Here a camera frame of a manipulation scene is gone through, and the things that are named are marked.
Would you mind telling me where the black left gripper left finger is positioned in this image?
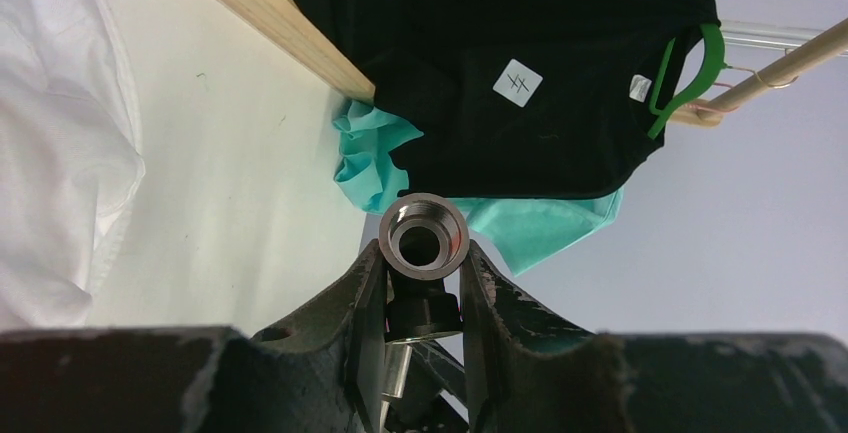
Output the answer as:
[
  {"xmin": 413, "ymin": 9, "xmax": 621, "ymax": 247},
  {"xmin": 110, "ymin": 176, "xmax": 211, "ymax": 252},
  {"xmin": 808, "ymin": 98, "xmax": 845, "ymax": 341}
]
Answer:
[{"xmin": 1, "ymin": 242, "xmax": 386, "ymax": 432}]

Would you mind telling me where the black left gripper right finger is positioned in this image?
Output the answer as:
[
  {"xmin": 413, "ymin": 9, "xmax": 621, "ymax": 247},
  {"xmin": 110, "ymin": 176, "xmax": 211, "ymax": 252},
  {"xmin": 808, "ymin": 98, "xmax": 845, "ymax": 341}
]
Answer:
[{"xmin": 460, "ymin": 244, "xmax": 847, "ymax": 432}]

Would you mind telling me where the silver angle valve fitting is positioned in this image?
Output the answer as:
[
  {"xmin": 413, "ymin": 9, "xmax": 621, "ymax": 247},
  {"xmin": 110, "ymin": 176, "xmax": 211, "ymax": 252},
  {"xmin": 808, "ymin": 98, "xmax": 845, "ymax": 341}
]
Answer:
[{"xmin": 378, "ymin": 193, "xmax": 470, "ymax": 344}]

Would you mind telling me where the teal garment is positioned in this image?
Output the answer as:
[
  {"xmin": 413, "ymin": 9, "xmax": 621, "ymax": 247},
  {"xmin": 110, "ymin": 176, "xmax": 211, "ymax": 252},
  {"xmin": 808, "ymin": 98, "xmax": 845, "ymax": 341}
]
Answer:
[{"xmin": 331, "ymin": 99, "xmax": 625, "ymax": 278}]

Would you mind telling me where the green hanger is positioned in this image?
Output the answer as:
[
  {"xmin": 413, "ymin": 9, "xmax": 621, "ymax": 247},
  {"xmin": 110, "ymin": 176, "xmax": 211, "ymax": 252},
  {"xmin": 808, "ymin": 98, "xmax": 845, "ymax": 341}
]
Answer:
[{"xmin": 645, "ymin": 22, "xmax": 728, "ymax": 141}]

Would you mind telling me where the black t-shirt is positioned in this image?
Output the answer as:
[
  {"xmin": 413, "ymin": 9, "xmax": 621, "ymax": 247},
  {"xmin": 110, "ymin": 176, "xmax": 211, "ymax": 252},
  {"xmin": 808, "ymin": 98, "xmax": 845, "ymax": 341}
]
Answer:
[{"xmin": 292, "ymin": 0, "xmax": 719, "ymax": 200}]

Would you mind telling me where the white bucket hat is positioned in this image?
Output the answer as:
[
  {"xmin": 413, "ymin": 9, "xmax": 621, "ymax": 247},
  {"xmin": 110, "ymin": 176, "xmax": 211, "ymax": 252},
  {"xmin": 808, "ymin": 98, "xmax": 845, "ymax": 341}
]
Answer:
[{"xmin": 1, "ymin": 0, "xmax": 145, "ymax": 331}]

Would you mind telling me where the pink hanger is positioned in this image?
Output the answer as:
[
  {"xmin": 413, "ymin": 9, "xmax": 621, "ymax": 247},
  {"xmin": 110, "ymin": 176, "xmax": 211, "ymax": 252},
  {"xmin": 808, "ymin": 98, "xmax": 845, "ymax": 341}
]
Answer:
[{"xmin": 676, "ymin": 65, "xmax": 799, "ymax": 119}]

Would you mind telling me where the wooden clothes rack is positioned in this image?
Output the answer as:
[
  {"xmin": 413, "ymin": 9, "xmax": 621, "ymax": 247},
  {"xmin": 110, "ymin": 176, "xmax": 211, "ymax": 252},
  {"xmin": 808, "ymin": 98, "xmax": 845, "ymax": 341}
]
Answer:
[{"xmin": 218, "ymin": 0, "xmax": 847, "ymax": 128}]

